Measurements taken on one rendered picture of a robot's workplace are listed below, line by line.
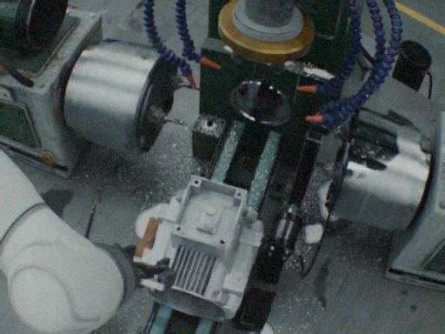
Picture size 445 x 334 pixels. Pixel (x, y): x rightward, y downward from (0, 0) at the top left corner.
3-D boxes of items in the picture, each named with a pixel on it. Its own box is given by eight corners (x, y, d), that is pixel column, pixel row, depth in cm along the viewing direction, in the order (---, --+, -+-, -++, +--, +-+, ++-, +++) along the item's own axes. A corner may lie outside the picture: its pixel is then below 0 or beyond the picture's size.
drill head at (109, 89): (76, 72, 141) (65, 11, 120) (194, 100, 136) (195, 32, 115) (35, 140, 128) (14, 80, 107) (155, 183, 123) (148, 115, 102)
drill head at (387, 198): (309, 135, 132) (326, 69, 111) (441, 182, 126) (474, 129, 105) (283, 223, 119) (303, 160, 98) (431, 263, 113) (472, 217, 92)
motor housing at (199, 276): (173, 223, 117) (169, 177, 101) (258, 249, 115) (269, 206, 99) (144, 301, 107) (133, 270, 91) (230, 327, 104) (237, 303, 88)
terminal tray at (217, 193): (190, 194, 104) (190, 174, 98) (245, 210, 102) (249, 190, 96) (169, 248, 98) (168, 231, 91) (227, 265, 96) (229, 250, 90)
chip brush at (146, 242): (145, 216, 131) (145, 214, 130) (164, 221, 131) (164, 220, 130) (122, 286, 120) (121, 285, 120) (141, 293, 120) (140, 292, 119)
